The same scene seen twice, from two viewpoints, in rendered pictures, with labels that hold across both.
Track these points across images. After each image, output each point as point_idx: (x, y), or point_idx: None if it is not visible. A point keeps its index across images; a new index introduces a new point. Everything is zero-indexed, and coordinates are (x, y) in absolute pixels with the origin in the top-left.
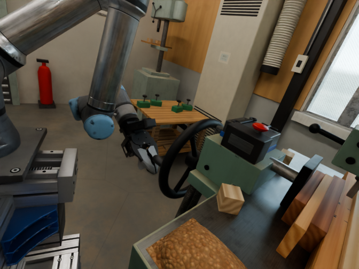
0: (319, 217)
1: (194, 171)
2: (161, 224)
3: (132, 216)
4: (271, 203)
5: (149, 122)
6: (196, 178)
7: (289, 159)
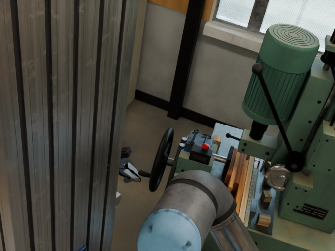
0: (236, 178)
1: (175, 175)
2: None
3: None
4: (218, 176)
5: (128, 152)
6: None
7: (220, 143)
